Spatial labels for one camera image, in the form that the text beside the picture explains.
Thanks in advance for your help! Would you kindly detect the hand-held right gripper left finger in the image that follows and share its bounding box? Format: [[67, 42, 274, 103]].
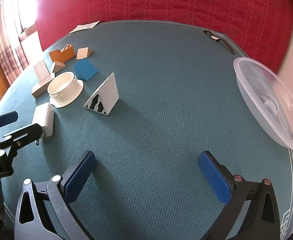
[[14, 151, 97, 240]]

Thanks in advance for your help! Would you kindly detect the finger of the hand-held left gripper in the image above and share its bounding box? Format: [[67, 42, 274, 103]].
[[0, 122, 42, 157], [0, 110, 18, 130]]

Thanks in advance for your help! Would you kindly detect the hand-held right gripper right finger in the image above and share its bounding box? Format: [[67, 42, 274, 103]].
[[199, 151, 281, 240]]

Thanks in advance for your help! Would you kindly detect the white plug charger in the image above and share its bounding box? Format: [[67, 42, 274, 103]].
[[33, 102, 55, 146]]

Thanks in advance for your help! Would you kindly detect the brown wood block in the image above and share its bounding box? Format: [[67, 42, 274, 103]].
[[32, 72, 55, 98]]

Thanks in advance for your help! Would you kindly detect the pale grey triangular prism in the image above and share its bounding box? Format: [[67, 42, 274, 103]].
[[33, 59, 52, 80]]

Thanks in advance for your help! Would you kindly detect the white ribbed cup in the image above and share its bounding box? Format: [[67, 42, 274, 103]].
[[47, 72, 84, 109]]

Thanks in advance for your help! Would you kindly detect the tan wood triangle block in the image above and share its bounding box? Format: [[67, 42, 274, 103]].
[[51, 60, 65, 74]]

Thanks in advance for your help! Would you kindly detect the blue wedge block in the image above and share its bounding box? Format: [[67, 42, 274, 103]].
[[73, 58, 98, 81]]

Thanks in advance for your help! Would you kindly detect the white black-patterned triangular prism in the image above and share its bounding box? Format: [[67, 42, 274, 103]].
[[83, 72, 119, 116]]

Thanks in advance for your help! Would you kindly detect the light wood wedge block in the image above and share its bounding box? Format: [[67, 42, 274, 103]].
[[76, 47, 94, 60]]

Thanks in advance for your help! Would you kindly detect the clear plastic bowl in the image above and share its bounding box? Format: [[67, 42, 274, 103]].
[[233, 57, 293, 152]]

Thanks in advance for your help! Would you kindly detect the pink patterned curtain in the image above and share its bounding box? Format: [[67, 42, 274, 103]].
[[0, 0, 40, 88]]

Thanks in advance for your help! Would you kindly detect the orange wedge block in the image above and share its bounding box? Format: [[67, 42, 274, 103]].
[[49, 49, 62, 62]]

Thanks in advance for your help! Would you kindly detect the orange triangle-ended block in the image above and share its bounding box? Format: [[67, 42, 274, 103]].
[[58, 44, 76, 62]]

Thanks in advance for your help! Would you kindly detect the teal table mat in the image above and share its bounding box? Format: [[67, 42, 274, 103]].
[[0, 20, 293, 240]]

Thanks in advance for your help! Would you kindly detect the bright window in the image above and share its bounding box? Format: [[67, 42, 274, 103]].
[[11, 0, 44, 40]]

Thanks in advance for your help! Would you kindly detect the white paper slip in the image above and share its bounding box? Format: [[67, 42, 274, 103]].
[[69, 21, 100, 33]]

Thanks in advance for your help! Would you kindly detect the red quilted blanket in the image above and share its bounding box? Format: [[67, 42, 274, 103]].
[[35, 0, 293, 73]]

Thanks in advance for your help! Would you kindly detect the brown strap wristwatch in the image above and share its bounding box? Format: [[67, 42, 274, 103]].
[[203, 30, 235, 55]]

